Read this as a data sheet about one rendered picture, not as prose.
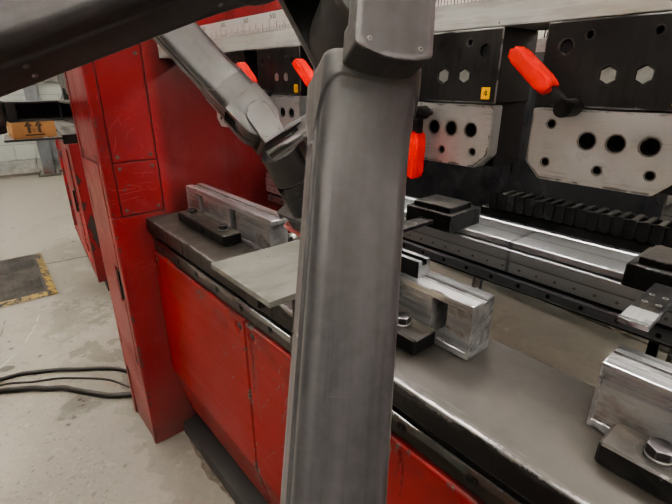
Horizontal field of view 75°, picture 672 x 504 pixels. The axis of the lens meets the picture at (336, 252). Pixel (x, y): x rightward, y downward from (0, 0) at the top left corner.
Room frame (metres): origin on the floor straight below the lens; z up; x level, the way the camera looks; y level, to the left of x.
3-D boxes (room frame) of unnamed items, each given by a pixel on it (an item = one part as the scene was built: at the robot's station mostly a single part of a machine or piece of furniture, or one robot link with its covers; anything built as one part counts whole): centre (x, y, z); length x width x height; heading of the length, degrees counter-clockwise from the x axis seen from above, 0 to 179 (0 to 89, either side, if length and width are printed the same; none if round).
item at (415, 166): (0.62, -0.12, 1.20); 0.04 x 0.02 x 0.10; 130
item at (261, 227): (1.20, 0.29, 0.92); 0.50 x 0.06 x 0.10; 40
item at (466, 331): (0.74, -0.10, 0.92); 0.39 x 0.06 x 0.10; 40
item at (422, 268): (0.76, -0.08, 0.98); 0.20 x 0.03 x 0.03; 40
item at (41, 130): (2.47, 1.66, 1.04); 0.30 x 0.26 x 0.12; 35
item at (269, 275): (0.68, 0.05, 1.00); 0.26 x 0.18 x 0.01; 130
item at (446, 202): (0.89, -0.18, 1.01); 0.26 x 0.12 x 0.05; 130
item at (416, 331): (0.71, -0.05, 0.89); 0.30 x 0.05 x 0.03; 40
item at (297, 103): (0.95, 0.08, 1.26); 0.15 x 0.09 x 0.17; 40
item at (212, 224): (1.20, 0.37, 0.89); 0.30 x 0.05 x 0.03; 40
